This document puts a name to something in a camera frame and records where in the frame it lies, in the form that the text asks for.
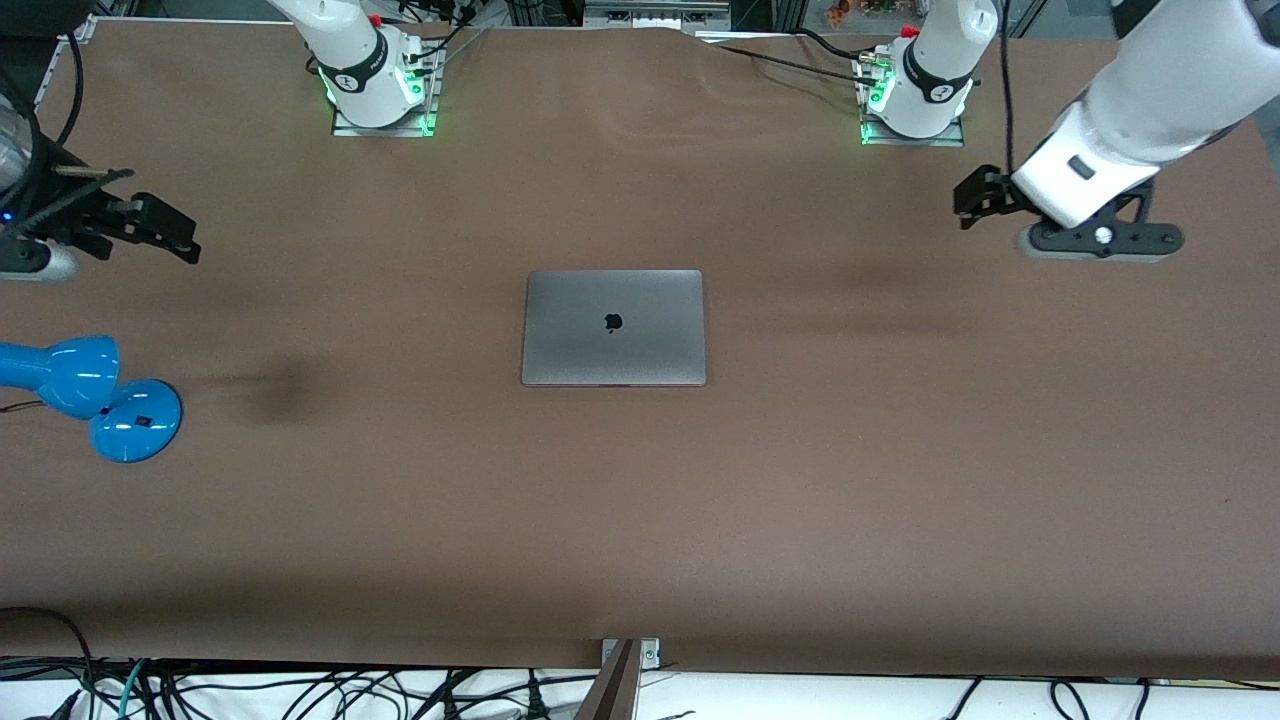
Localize silver grey laptop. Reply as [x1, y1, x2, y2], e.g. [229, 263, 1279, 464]
[521, 269, 707, 388]

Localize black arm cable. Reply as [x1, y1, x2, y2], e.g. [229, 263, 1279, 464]
[0, 25, 86, 216]
[995, 0, 1019, 176]

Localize black cable on table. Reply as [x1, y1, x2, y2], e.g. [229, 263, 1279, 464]
[700, 28, 881, 86]

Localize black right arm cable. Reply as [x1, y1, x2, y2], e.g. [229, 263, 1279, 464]
[0, 25, 86, 216]

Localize small metal table bracket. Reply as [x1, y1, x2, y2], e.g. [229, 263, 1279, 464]
[600, 638, 661, 671]

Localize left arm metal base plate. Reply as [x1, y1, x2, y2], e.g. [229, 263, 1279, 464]
[855, 55, 966, 148]

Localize black looping floor cable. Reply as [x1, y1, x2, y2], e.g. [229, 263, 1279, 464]
[0, 605, 98, 720]

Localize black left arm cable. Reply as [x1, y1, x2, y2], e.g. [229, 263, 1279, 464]
[995, 0, 1019, 176]

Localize dark frame post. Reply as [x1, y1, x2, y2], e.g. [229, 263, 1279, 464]
[572, 640, 643, 720]

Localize tangled black floor cables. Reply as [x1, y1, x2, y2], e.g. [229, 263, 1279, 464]
[95, 660, 601, 720]

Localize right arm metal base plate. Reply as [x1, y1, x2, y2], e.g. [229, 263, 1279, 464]
[332, 40, 441, 138]

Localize orange background item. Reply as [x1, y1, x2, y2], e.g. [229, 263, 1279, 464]
[825, 0, 921, 26]

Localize blue desk lamp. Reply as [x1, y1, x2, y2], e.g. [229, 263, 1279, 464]
[0, 335, 184, 464]

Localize grey power strip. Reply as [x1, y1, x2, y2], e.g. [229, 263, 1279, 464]
[583, 0, 731, 31]

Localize teal floor cable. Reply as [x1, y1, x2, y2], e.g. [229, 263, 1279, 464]
[118, 658, 151, 720]

